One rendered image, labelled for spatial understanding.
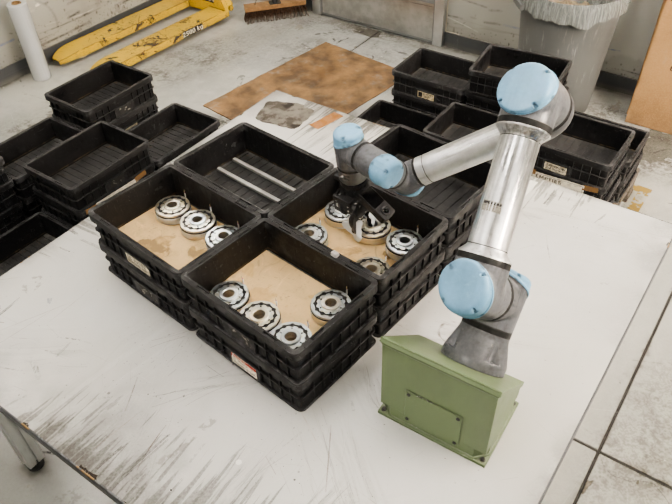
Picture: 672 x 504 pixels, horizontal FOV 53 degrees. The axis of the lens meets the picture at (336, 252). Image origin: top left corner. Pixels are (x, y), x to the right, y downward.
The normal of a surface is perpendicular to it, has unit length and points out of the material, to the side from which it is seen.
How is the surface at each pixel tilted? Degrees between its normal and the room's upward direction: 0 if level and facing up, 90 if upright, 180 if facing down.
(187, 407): 0
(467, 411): 90
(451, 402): 90
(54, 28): 90
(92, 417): 0
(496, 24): 90
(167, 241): 0
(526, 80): 40
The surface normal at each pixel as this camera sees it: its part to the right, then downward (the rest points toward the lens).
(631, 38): -0.58, 0.56
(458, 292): -0.60, -0.04
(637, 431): -0.03, -0.74
